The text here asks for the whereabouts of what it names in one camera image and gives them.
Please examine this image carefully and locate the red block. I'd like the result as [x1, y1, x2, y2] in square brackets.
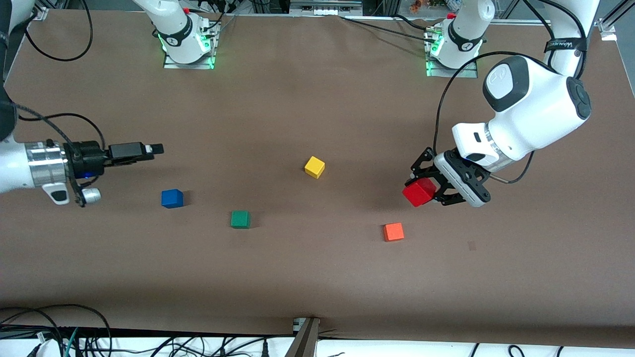
[402, 178, 438, 208]

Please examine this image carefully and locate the blue block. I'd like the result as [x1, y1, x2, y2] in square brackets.
[161, 189, 184, 209]

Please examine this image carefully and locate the orange block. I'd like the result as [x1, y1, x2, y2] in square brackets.
[382, 222, 405, 242]

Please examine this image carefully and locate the yellow block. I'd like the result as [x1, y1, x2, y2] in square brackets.
[304, 156, 326, 179]

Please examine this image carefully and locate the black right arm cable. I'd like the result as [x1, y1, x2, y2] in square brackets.
[14, 0, 107, 150]

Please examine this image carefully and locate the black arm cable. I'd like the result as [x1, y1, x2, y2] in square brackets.
[14, 0, 107, 150]
[434, 0, 588, 185]

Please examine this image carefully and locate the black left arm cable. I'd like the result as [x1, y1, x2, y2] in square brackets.
[434, 0, 588, 185]

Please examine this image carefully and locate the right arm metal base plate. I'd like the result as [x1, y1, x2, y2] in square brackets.
[164, 22, 215, 70]

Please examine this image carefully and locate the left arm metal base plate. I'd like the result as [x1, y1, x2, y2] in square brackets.
[426, 30, 479, 78]

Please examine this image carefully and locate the short black table cable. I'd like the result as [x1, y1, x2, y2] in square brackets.
[392, 14, 432, 33]

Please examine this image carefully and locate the long black table cable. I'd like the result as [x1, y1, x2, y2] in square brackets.
[340, 16, 433, 43]

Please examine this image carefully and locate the black looping cable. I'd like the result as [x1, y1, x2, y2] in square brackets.
[0, 304, 113, 357]

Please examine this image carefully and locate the green cable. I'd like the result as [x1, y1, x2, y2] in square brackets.
[62, 327, 80, 357]

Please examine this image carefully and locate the metal rail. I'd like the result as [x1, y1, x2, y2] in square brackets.
[289, 0, 364, 16]

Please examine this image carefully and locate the metal post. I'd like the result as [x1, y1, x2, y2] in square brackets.
[285, 317, 320, 357]

